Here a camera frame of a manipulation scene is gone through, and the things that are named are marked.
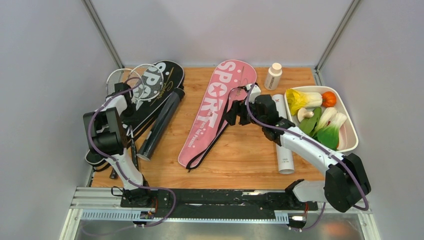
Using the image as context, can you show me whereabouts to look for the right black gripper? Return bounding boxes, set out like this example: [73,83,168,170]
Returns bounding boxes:
[222,97,266,128]

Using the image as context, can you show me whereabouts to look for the pink racket cover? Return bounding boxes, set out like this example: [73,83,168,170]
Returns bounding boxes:
[177,59,257,171]

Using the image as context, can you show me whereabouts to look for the white racket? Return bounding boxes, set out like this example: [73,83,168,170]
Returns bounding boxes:
[106,68,140,170]
[127,63,165,171]

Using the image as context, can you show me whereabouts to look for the black racket cover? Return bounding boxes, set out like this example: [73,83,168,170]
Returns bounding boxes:
[84,60,185,172]

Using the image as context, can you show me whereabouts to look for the black shuttlecock tube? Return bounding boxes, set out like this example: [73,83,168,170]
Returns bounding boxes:
[136,88,185,161]

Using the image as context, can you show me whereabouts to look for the white shuttlecock tube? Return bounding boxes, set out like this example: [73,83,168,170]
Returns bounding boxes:
[272,94,295,175]

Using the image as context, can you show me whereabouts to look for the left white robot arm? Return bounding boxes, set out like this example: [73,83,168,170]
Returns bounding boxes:
[82,82,153,208]

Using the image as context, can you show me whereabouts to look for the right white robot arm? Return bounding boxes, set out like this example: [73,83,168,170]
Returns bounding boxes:
[224,83,371,213]

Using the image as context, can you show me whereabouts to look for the beige plastic bottle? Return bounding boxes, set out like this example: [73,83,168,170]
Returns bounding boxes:
[264,62,283,91]

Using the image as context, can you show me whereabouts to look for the yellow napa cabbage toy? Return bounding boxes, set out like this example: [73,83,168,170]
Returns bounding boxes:
[285,88,323,116]

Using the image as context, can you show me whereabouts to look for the mushroom toy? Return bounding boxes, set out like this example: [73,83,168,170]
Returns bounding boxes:
[296,108,314,123]

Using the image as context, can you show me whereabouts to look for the green leaf vegetable toy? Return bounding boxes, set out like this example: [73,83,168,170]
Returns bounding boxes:
[299,107,322,136]

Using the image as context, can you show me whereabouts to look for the orange tomato toy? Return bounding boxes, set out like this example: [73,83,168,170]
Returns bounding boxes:
[321,91,337,108]

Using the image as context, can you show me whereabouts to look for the bok choy toy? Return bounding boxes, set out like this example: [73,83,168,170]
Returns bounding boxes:
[316,112,347,150]

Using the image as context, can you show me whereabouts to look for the white plastic tray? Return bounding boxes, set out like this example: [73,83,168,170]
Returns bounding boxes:
[284,86,358,153]

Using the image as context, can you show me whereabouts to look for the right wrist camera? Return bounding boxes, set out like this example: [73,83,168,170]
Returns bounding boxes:
[244,83,262,104]

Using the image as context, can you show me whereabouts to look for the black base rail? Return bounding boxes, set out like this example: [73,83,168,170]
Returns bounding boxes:
[110,186,318,222]

